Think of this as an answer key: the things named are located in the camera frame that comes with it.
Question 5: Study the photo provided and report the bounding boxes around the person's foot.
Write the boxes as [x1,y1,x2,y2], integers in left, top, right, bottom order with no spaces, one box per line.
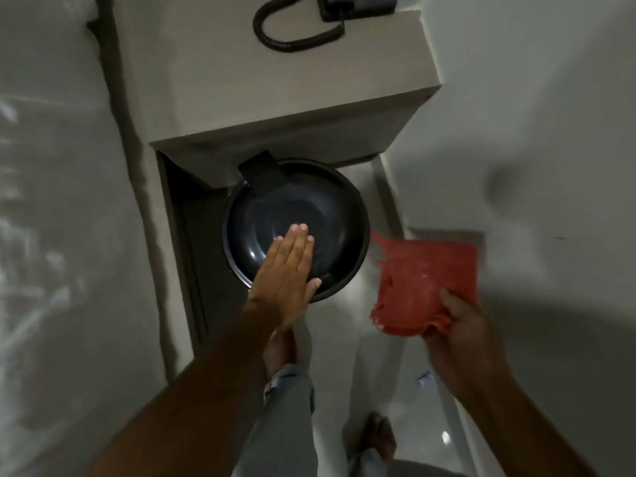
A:
[359,412,398,462]
[262,327,298,379]

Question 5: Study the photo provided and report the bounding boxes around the person's right foot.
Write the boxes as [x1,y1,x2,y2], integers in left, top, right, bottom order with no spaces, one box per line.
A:
[359,412,398,462]

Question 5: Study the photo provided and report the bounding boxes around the beige bedside cabinet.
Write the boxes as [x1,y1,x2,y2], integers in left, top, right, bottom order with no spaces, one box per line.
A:
[113,0,443,186]

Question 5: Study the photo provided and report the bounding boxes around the black coiled telephone cord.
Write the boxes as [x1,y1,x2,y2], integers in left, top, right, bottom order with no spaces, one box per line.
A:
[253,0,345,52]

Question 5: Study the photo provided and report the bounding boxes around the person's left hand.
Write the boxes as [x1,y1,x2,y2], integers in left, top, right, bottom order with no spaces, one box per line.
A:
[247,223,323,332]

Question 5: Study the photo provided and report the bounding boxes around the person's right hand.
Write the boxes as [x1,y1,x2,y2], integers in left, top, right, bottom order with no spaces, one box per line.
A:
[421,288,513,399]

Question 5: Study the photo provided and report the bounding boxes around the person's left forearm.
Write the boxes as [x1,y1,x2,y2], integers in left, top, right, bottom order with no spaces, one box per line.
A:
[84,294,290,477]

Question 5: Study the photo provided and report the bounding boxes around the grey trousers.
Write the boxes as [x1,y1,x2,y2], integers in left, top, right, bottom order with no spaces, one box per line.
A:
[234,363,470,477]

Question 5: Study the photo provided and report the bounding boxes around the person's right forearm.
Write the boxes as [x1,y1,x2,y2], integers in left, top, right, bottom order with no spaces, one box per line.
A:
[454,367,599,477]

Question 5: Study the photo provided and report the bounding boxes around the red cloth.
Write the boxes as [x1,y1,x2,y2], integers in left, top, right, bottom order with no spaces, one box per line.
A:
[369,232,480,337]

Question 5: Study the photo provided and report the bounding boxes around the black round waste bin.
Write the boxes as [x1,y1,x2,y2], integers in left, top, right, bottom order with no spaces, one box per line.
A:
[222,150,372,304]

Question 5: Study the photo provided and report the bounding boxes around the person's left foot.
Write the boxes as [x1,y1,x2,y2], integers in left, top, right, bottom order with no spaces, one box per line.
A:
[262,327,298,379]

